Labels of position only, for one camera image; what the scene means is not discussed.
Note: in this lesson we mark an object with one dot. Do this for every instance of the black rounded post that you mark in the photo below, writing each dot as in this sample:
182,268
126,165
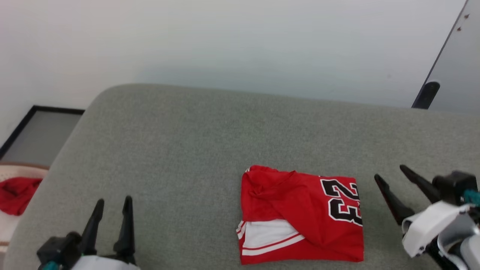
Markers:
426,95

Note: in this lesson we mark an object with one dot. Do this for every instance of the red and white basketball jersey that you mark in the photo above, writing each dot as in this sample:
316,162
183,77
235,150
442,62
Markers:
296,217

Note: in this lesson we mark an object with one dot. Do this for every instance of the cream laundry basket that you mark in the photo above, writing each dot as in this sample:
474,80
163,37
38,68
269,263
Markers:
15,228

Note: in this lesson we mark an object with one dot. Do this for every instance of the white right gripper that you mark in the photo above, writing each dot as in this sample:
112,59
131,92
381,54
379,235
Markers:
427,228

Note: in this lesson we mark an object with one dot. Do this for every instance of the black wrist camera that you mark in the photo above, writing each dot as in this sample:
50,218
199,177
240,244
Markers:
453,186
58,249

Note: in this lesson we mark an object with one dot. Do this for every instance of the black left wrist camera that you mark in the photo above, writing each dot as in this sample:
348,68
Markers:
58,249

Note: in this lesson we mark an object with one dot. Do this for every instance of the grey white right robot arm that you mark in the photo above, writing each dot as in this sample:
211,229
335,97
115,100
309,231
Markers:
465,243

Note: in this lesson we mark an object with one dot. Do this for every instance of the grey panel with dark edge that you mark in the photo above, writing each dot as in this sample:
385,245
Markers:
461,63

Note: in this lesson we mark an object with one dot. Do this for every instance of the grey fabric sofa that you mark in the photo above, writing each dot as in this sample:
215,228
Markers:
195,150

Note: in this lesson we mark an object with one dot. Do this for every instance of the red garment in basket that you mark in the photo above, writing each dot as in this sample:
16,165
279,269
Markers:
17,195

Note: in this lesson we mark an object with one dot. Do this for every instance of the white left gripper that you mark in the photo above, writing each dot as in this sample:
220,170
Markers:
105,264

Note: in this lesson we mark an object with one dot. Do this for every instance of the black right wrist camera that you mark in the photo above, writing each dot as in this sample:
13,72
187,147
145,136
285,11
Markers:
453,186

